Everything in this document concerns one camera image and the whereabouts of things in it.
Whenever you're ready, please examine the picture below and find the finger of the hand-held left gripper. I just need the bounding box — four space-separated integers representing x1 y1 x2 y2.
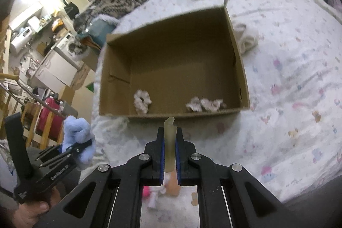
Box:
35 145 64 162
40 139 93 169

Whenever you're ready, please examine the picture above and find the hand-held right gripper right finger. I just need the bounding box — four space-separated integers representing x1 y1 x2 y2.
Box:
175 128 305 228

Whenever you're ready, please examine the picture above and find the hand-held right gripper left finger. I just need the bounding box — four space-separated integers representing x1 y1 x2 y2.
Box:
33 127 165 228

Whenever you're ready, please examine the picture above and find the pale beige rubbery strip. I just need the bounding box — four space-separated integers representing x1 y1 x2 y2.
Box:
164 117 177 173

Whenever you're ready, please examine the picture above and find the light blue fluffy cloth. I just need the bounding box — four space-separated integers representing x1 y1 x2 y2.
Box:
61 115 97 171

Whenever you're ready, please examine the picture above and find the tan soft toy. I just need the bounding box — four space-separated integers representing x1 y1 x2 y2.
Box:
166 173 180 196

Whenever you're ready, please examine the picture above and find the pink toy ball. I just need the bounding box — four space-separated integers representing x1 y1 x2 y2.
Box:
143 187 159 200

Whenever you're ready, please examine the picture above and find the white beige scrunchie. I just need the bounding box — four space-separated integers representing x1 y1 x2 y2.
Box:
133 89 153 115

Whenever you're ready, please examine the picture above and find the white beige cloth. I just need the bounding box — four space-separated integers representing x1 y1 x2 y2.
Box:
186 97 227 112

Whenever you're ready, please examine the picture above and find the cardboard box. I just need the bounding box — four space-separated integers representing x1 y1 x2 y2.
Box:
97 2 251 119

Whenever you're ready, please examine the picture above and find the white towel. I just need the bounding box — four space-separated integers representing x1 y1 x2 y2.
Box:
233 22 259 54

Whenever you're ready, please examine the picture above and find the person's left hand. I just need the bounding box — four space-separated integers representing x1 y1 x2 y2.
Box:
16 186 62 228

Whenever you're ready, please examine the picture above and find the yellow wooden chair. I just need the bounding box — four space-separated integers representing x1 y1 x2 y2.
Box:
21 100 65 149

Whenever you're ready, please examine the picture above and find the red bag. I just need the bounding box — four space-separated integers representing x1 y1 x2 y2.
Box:
36 97 64 135

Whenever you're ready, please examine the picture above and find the metal drying rack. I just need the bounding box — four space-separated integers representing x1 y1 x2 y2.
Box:
0 72 66 119

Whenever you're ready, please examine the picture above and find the brown door mat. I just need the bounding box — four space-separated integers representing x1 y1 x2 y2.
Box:
69 65 92 91

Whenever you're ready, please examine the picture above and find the white kitchen cabinet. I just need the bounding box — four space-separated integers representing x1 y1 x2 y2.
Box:
30 51 81 87

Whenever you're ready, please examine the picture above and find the white washing machine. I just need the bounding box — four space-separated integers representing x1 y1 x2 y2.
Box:
57 33 82 59

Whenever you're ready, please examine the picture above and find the white water heater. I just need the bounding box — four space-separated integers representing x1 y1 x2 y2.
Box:
10 26 32 55

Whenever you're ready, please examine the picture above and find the teal cushion with fluffy trim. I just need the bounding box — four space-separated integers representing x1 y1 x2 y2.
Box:
80 14 120 47

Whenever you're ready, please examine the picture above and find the bed with printed sheet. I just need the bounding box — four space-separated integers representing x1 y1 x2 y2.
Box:
90 0 342 204

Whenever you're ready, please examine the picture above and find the black hanging garment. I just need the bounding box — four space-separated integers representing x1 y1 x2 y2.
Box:
64 1 80 20

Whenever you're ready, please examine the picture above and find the brown patterned knit blanket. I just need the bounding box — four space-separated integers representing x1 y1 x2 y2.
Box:
73 0 150 31

